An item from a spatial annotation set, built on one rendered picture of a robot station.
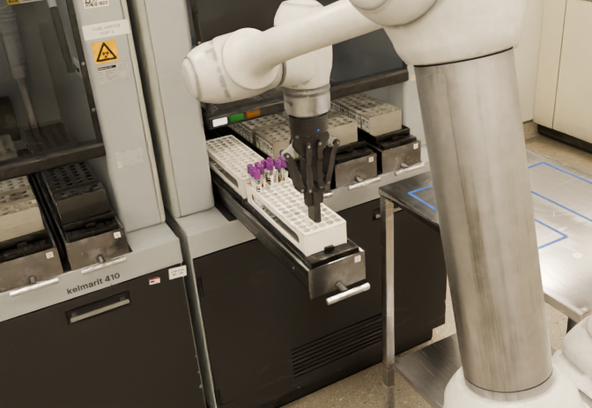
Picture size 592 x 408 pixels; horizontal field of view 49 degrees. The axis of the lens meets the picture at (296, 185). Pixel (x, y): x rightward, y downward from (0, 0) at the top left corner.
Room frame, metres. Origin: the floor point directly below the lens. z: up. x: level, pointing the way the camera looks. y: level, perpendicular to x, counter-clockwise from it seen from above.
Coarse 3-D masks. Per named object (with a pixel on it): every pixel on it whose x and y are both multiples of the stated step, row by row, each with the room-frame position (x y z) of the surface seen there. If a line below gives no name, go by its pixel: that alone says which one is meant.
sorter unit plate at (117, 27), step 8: (96, 24) 1.43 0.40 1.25; (104, 24) 1.44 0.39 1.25; (112, 24) 1.45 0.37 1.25; (120, 24) 1.45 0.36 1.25; (128, 24) 1.46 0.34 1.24; (88, 32) 1.42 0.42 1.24; (96, 32) 1.43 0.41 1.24; (104, 32) 1.44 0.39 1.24; (112, 32) 1.45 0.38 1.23; (120, 32) 1.45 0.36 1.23; (128, 32) 1.46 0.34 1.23; (88, 40) 1.42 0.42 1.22
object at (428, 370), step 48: (384, 192) 1.39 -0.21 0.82; (432, 192) 1.36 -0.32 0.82; (576, 192) 1.30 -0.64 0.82; (384, 240) 1.39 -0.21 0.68; (576, 240) 1.11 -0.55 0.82; (384, 288) 1.40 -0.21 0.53; (576, 288) 0.95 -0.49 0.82; (384, 336) 1.40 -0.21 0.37; (384, 384) 1.40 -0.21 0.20; (432, 384) 1.30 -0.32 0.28
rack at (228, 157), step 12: (216, 144) 1.67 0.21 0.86; (228, 144) 1.67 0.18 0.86; (240, 144) 1.64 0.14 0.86; (216, 156) 1.57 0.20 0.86; (228, 156) 1.57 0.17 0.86; (240, 156) 1.56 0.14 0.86; (252, 156) 1.55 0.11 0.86; (216, 168) 1.58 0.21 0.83; (228, 168) 1.49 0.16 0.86; (240, 168) 1.48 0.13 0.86; (228, 180) 1.50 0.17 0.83; (240, 180) 1.42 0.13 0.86; (240, 192) 1.43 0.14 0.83
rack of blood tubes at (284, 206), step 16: (256, 192) 1.34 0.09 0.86; (272, 192) 1.33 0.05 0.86; (288, 192) 1.33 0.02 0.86; (256, 208) 1.34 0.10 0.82; (272, 208) 1.26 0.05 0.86; (288, 208) 1.27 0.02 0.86; (304, 208) 1.25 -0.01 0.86; (272, 224) 1.27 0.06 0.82; (288, 224) 1.19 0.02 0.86; (304, 224) 1.18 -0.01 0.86; (320, 224) 1.17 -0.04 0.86; (336, 224) 1.17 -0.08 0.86; (304, 240) 1.13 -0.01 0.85; (320, 240) 1.14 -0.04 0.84; (336, 240) 1.16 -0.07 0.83
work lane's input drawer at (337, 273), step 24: (216, 192) 1.54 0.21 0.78; (240, 216) 1.40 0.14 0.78; (264, 240) 1.28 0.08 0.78; (288, 240) 1.20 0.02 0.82; (288, 264) 1.17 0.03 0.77; (312, 264) 1.10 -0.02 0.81; (336, 264) 1.12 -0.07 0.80; (360, 264) 1.14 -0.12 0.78; (312, 288) 1.09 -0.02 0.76; (336, 288) 1.12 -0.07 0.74; (360, 288) 1.09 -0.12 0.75
